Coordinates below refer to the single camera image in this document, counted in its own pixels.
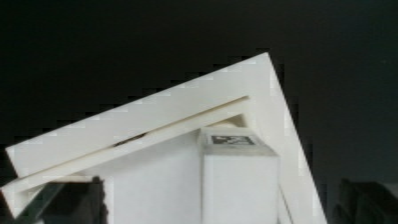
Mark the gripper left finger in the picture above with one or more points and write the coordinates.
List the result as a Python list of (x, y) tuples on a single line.
[(69, 204)]

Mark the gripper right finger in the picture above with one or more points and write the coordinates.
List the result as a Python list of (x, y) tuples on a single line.
[(367, 204)]

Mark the white square table top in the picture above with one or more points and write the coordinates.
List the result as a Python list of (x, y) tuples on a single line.
[(149, 166)]

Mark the white table leg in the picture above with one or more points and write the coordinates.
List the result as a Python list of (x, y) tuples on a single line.
[(241, 177)]

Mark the white U-shaped obstacle fence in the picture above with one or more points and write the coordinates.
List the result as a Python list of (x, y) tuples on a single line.
[(243, 81)]

